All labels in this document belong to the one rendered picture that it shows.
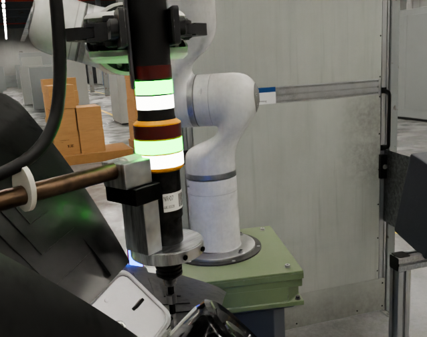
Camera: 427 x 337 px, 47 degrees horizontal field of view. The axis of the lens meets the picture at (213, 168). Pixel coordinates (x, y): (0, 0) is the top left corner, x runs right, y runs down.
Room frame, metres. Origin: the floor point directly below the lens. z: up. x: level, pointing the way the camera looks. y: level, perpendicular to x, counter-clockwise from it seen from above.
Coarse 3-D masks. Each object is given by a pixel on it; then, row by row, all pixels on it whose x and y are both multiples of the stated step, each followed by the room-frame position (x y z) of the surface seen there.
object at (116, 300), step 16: (128, 272) 0.40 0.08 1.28; (112, 288) 0.39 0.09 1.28; (128, 288) 0.39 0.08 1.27; (144, 288) 0.40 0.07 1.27; (96, 304) 0.37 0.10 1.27; (112, 304) 0.38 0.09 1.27; (128, 304) 0.38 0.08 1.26; (144, 304) 0.39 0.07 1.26; (160, 304) 0.39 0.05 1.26; (128, 320) 0.37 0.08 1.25; (144, 320) 0.38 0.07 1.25; (160, 320) 0.39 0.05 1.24; (144, 336) 0.37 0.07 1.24; (160, 336) 0.38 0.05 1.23
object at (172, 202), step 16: (160, 176) 0.43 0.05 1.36; (176, 176) 0.43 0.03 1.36; (176, 192) 0.43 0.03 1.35; (160, 208) 0.43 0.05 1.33; (176, 208) 0.43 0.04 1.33; (160, 224) 0.43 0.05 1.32; (176, 224) 0.43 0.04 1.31; (176, 240) 0.43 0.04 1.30; (160, 272) 0.43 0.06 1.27; (176, 272) 0.43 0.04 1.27
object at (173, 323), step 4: (168, 288) 0.44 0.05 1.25; (172, 288) 0.44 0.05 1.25; (168, 292) 0.44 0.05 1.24; (172, 292) 0.44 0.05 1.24; (168, 296) 0.44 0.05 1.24; (172, 296) 0.44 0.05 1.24; (176, 296) 0.44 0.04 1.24; (168, 300) 0.44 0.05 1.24; (172, 300) 0.44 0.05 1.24; (176, 300) 0.44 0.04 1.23; (172, 304) 0.44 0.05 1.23; (172, 308) 0.44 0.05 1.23; (172, 312) 0.44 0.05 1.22; (172, 316) 0.44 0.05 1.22; (172, 320) 0.44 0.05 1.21; (176, 320) 0.44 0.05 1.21; (172, 324) 0.44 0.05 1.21; (176, 324) 0.44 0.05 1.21; (172, 328) 0.44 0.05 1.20
